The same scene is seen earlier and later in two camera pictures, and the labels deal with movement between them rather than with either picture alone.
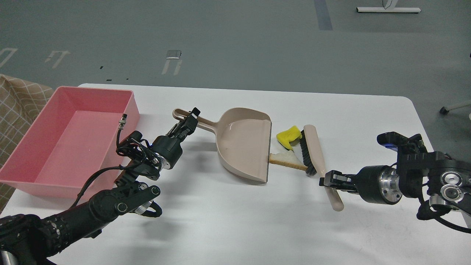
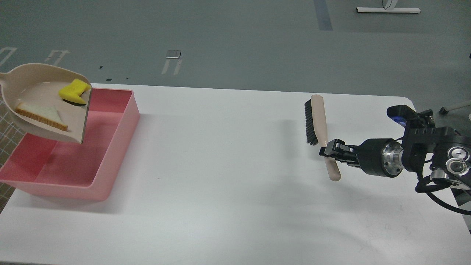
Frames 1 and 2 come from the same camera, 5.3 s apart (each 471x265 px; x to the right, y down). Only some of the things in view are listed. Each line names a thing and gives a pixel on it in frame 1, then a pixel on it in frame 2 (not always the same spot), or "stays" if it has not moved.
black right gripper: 379,184 → 382,157
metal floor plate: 174,54 stays
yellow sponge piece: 285,137 → 71,93
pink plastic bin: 73,137 stays
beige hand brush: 311,153 → 316,130
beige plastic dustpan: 243,137 → 35,84
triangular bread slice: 288,159 → 48,114
